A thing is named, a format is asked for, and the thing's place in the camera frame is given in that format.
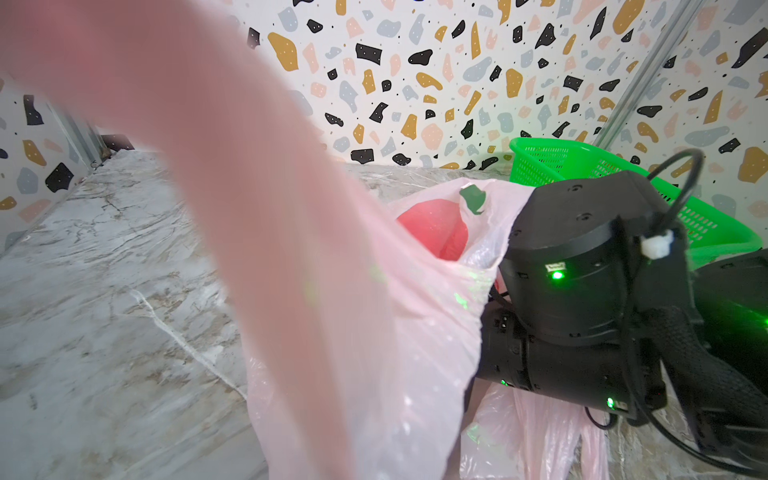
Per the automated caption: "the green plastic basket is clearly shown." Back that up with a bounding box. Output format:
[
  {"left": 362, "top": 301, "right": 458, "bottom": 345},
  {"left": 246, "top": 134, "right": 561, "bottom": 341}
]
[{"left": 508, "top": 136, "right": 764, "bottom": 270}]

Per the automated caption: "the pink plastic bag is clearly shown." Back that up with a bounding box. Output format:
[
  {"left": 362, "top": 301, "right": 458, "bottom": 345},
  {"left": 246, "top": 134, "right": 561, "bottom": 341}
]
[{"left": 0, "top": 0, "right": 610, "bottom": 480}]

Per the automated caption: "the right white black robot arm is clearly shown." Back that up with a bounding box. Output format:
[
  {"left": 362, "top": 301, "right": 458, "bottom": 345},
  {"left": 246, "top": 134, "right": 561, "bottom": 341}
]
[{"left": 476, "top": 148, "right": 767, "bottom": 479}]

